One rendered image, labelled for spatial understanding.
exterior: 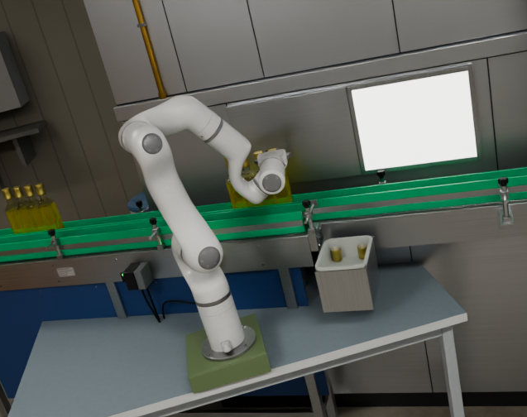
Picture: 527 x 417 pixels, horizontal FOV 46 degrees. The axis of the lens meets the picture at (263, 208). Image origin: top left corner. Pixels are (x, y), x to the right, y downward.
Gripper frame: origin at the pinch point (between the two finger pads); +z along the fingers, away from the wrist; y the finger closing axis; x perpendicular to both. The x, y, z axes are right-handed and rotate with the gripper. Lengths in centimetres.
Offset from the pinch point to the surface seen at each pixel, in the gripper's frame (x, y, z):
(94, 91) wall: -6, 137, 241
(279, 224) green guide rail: 22.9, 2.7, -11.5
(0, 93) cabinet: -23, 187, 201
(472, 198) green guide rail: 25, -64, -18
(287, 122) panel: -7.2, -7.1, 12.3
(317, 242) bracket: 30.5, -9.5, -16.5
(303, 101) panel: -14.2, -14.5, 10.5
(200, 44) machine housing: -41, 19, 22
